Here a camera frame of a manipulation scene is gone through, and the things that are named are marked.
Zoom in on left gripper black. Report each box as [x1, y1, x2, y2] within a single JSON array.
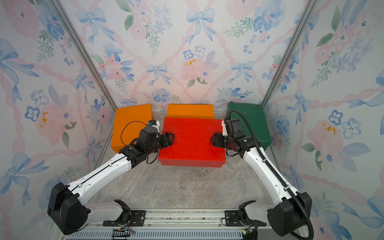
[[148, 132, 177, 157]]

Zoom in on red shoebox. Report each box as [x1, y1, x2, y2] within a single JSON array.
[[159, 117, 226, 168]]

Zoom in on orange shoebox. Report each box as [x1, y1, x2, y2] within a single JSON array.
[[111, 104, 153, 153], [167, 104, 215, 119]]

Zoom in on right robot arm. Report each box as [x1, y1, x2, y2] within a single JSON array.
[[211, 118, 315, 240]]

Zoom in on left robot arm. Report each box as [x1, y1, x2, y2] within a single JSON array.
[[47, 126, 176, 235]]

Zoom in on green shoebox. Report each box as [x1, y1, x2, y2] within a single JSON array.
[[227, 102, 272, 150]]

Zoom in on right connector board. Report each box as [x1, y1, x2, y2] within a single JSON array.
[[242, 229, 258, 240]]

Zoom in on connector board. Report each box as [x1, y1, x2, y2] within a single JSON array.
[[111, 229, 135, 240], [242, 229, 258, 240]]

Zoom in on left connector board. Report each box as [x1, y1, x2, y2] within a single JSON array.
[[111, 229, 135, 240]]

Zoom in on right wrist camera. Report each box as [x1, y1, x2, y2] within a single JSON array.
[[222, 120, 228, 136]]

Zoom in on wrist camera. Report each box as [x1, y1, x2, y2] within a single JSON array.
[[147, 120, 160, 132], [222, 120, 228, 136]]

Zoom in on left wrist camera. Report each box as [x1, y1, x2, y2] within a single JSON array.
[[147, 120, 160, 132]]

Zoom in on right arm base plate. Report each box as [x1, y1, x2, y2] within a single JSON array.
[[224, 210, 267, 228]]

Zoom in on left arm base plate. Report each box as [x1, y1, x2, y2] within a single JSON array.
[[103, 210, 147, 227]]

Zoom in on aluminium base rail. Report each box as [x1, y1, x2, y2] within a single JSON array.
[[55, 207, 316, 240]]

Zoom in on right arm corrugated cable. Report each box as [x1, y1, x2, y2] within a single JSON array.
[[227, 109, 315, 240]]

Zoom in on right corner aluminium post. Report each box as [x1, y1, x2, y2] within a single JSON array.
[[262, 0, 318, 110]]

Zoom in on corner aluminium post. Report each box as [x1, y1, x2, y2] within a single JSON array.
[[262, 0, 318, 110], [48, 1, 117, 112]]

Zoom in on left corner aluminium post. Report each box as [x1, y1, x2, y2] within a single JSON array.
[[48, 1, 117, 112]]

